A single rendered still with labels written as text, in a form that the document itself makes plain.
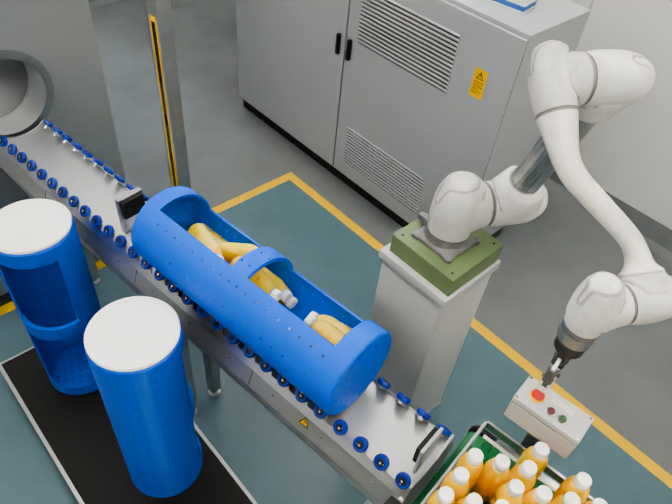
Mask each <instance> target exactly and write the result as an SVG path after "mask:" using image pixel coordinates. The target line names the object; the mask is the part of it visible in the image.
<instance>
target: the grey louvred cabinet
mask: <svg viewBox="0 0 672 504"><path fill-rule="evenodd" d="M590 12H591V10H590V9H587V8H585V7H583V6H580V5H578V4H576V3H573V2H571V1H569V0H537V2H536V5H535V7H533V8H532V9H530V10H528V11H527V12H525V13H523V14H521V13H519V12H516V11H513V10H511V9H508V8H506V7H503V6H500V5H498V4H495V3H492V2H490V1H487V0H236V22H237V51H238V81H239V96H240V97H241V98H242V99H244V107H245V108H247V109H248V110H249V111H251V112H252V113H253V114H254V115H256V116H257V117H258V118H260V119H261V120H262V121H264V122H265V123H266V124H268V125H269V126H270V127H272V128H273V129H274V130H276V131H277V132H278V133H279V134H281V135H282V136H283V137H285V138H286V139H287V140H289V141H290V142H291V143H293V144H294V145H295V146H297V147H298V148H299V149H301V150H302V151H303V152H304V153H306V154H307V155H308V156H310V157H311V158H312V159H314V160H315V161H316V162H318V163H319V164H320V165H322V166H323V167H324V168H326V169H327V170H328V171H329V172H331V173H332V174H333V175H335V176H336V177H337V178H339V179H340V180H341V181H343V182H344V183H345V184H347V185H348V186H349V187H351V188H352V189H353V190H354V191H356V192H357V193H358V194H360V195H361V196H362V197H364V198H365V199H366V200H368V201H369V202H370V203H372V204H373V205H374V206H376V207H377V208H378V209H379V210H381V211H382V212H383V213H385V214H386V215H387V216H389V217H390V218H391V219H393V220H394V221H395V222H397V223H398V224H399V225H401V226H402V227H403V228H404V227H405V226H407V225H408V224H410V223H412V222H413V221H415V220H417V219H418V215H419V214H420V212H425V213H428V212H429V211H430V207H431V203H432V200H433V197H434V194H435V192H436V190H437V188H438V186H439V185H440V183H441V182H442V181H443V180H444V179H445V178H446V177H447V176H448V175H449V174H451V173H453V172H457V171H466V172H471V173H473V174H475V175H477V176H478V177H479V178H480V179H481V180H482V181H483V182H484V181H490V180H492V179H493V178H494V177H496V176H497V175H499V174H500V173H502V172H503V171H505V170H506V169H507V168H509V167H511V166H516V165H518V164H519V163H520V161H521V160H522V159H523V158H524V156H525V155H526V154H527V152H528V151H529V150H530V148H531V147H532V146H533V144H534V143H535V142H536V140H537V139H538V138H539V136H540V135H541V133H540V130H539V128H538V126H537V123H536V120H535V116H534V113H533V110H532V107H531V103H530V98H529V91H528V65H529V59H530V56H531V55H532V52H533V49H534V48H535V47H536V46H538V45H539V44H541V43H544V42H546V41H549V40H556V41H561V42H563V43H564V44H566V45H567V46H568V48H569V51H570V52H571V51H575V50H576V48H577V45H578V43H579V40H580V38H581V35H582V33H583V30H584V28H585V25H586V23H587V20H588V18H589V15H590Z"/></svg>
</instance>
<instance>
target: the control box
mask: <svg viewBox="0 0 672 504"><path fill-rule="evenodd" d="M538 384H539V381H538V380H536V379H535V378H533V377H532V376H529V377H528V378H527V380H526V381H525V382H524V383H523V385H522V386H521V387H520V389H519V390H518V391H517V393H516V394H515V395H514V396H513V398H512V400H511V402H510V404H509V405H508V407H507V409H506V411H505V412H504V415H505V416H506V417H508V418H509V419H510V420H512V421H513V422H515V423H516V424H517V425H519V426H520V427H521V428H523V429H524V430H526V431H527V432H528V433H530V434H531V435H532V436H534V437H535V438H537V439H538V440H539V441H541V442H544V443H546V444H547V445H548V447H549V448H550V449H552V450H553V451H555V452H556V453H557V454H559V455H560V456H561V457H563V458H564V459H567V458H568V456H569V455H570V454H571V453H572V451H573V450H574V449H575V448H576V446H577V445H578V444H579V443H580V441H581V439H582V438H583V436H584V435H585V433H586V431H587V430H588V428H589V427H590V425H591V423H592V422H593V420H594V418H592V417H591V416H589V415H588V414H587V413H585V412H584V411H582V410H581V409H579V408H578V407H576V406H575V405H573V404H572V403H570V402H569V401H567V400H566V399H564V398H563V397H561V396H560V395H558V394H557V393H556V392H554V391H553V390H551V389H549V391H548V392H547V394H545V398H544V400H542V401H538V400H536V399H535V398H534V397H533V396H532V391H533V390H534V389H536V387H537V386H538ZM555 399H556V400H557V401H558V402H560V403H558V404H557V401H556V400H555ZM553 400H554V401H553ZM555 401H556V402H555ZM565 406H566V407H565ZM549 407H553V408H554V409H555V414H554V415H551V414H549V413H548V412H547V409H548V408H549ZM564 408H565V409H564ZM567 408H568V409H567ZM566 409H567V410H566ZM568 410H569V411H568ZM571 410H572V412H571ZM570 412H571V413H570ZM560 415H565V416H566V417H567V422H566V423H562V422H560V421H559V416H560Z"/></svg>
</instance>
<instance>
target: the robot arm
mask: <svg viewBox="0 0 672 504"><path fill-rule="evenodd" d="M654 83H655V68H654V66H653V64H652V63H651V62H650V61H649V60H647V59H646V57H645V56H643V55H641V54H639V53H636V52H633V51H629V50H621V49H599V50H591V51H586V52H576V51H571V52H570V51H569V48H568V46H567V45H566V44H564V43H563V42H561V41H556V40H549V41H546V42H544V43H541V44H539V45H538V46H536V47H535V48H534V49H533V52H532V55H531V56H530V59H529V65H528V91H529V98H530V103H531V107H532V110H533V113H534V116H535V120H536V123H537V126H538V128H539V130H540V133H541V135H540V136H539V138H538V139H537V140H536V142H535V143H534V144H533V146H532V147H531V148H530V150H529V151H528V152H527V154H526V155H525V156H524V158H523V159H522V160H521V161H520V163H519V164H518V165H516V166H511V167H509V168H507V169H506V170H505V171H503V172H502V173H500V174H499V175H497V176H496V177H494V178H493V179H492V180H490V181H484V182H483V181H482V180H481V179H480V178H479V177H478V176H477V175H475V174H473V173H471V172H466V171H457V172H453V173H451V174H449V175H448V176H447V177H446V178H445V179H444V180H443V181H442V182H441V183H440V185H439V186H438V188H437V190H436V192H435V194H434V197H433V200H432V203H431V207H430V211H429V214H427V213H425V212H420V214H419V215H418V219H419V220H420V221H421V222H422V223H423V224H424V226H423V227H421V228H420V229H417V230H414V231H413V232H412V237H413V238H414V239H417V240H419V241H420V242H421V243H423V244H424V245H425V246H426V247H428V248H429V249H430V250H432V251H433V252H434V253H435V254H437V255H438V256H439V257H440V258H441V259H442V260H443V262H444V263H446V264H450V263H452V262H453V260H454V259H455V258H456V257H458V256H459V255H461V254H462V253H464V252H465V251H467V250H468V249H470V248H471V247H473V246H476V245H479V243H480V238H479V237H477V236H475V235H473V234H472V233H471V232H474V231H477V230H479V229H481V228H483V227H487V226H507V225H515V224H521V223H526V222H529V221H531V220H534V219H535V218H537V217H538V216H540V215H541V214H542V213H543V212H544V210H545V209H546V207H547V203H548V192H547V189H546V187H545V186H544V183H545V182H546V181H547V179H548V178H549V177H550V176H551V175H552V174H553V173H554V171H555V172H556V173H557V175H558V177H559V179H560V180H561V182H562V183H563V185H564V186H565V187H566V188H567V190H568V191H569V192H570V193H571V194H572V195H573V197H574V198H575V199H576V200H577V201H578V202H579V203H580V204H581V205H582V206H583V207H584V208H585V209H586V210H587V211H588V212H589V213H590V214H591V215H592V216H593V217H594V218H595V219H596V220H597V221H598V222H599V223H600V224H601V225H602V226H603V227H604V228H605V229H606V230H607V231H608V232H609V233H610V234H611V235H612V236H613V238H614V239H615V240H616V241H617V243H618V244H619V246H620V247H621V250H622V252H623V256H624V266H623V269H622V270H621V272H620V273H619V274H618V276H616V275H615V274H612V273H609V272H604V271H600V272H596V273H593V274H592V275H590V276H588V277H587V278H586V279H585V280H584V281H583V282H582V283H581V284H580V285H579V286H578V287H577V289H576V290H575V292H574V293H573V295H572V296H571V298H570V300H569V302H568V305H567V307H566V314H565V315H564V317H563V319H562V321H561V323H560V325H559V326H558V328H557V336H556V337H555V339H554V347H555V349H556V352H555V353H554V355H553V358H552V360H551V363H552V364H550V365H549V366H548V368H547V371H546V373H542V375H541V376H542V379H541V381H540V382H539V384H538V386H537V387H536V389H538V390H539V391H541V392H542V393H544V394H547V392H548V391H549V389H550V388H551V386H552V384H553V383H554V381H555V380H556V377H557V378H559V377H560V376H561V375H560V374H558V373H559V371H560V370H562V369H563V368H564V367H565V365H566V364H568V362H569V361H570V359H578V358H580V357H581V356H582V355H583V354H584V352H585V351H587V350H589V348H590V347H591V346H592V344H594V343H595V341H596V340H597V339H598V338H599V336H600V334H601V333H606V332H608V331H610V330H613V329H615V328H618V327H622V326H626V325H645V324H651V323H656V322H660V321H664V320H667V319H669V318H672V276H669V275H668V274H667V273H666V272H665V269H664V268H663V267H661V266H659V265H658V264H657V263H656V262H655V261H654V260H653V258H652V255H651V253H650V250H649V248H648V246H647V244H646V242H645V240H644V238H643V236H642V235H641V233H640V232H639V230H638V229H637V228H636V226H635V225H634V224H633V223H632V222H631V220H630V219H629V218H628V217H627V216H626V215H625V214H624V213H623V211H622V210H621V209H620V208H619V207H618V206H617V205H616V204H615V203H614V201H613V200H612V199H611V198H610V197H609V196H608V195H607V194H606V192H605V191H604V190H603V189H602V188H601V187H600V186H599V185H598V183H597V182H596V181H595V180H594V179H593V178H592V176H591V175H590V174H589V172H588V171H587V169H586V168H585V166H584V164H583V162H582V159H581V156H580V152H579V143H580V142H581V140H582V139H583V138H584V137H585V136H586V135H587V133H588V132H589V131H590V130H591V129H592V128H593V127H594V125H595V124H596V123H600V122H603V121H605V120H607V119H609V118H610V117H612V116H613V115H615V114H617V113H618V112H620V111H621V110H623V109H625V108H627V107H628V106H629V105H632V104H635V103H637V102H639V101H640V100H642V99H643V98H645V97H646V96H647V95H648V94H649V93H650V91H651V89H652V87H653V85H654Z"/></svg>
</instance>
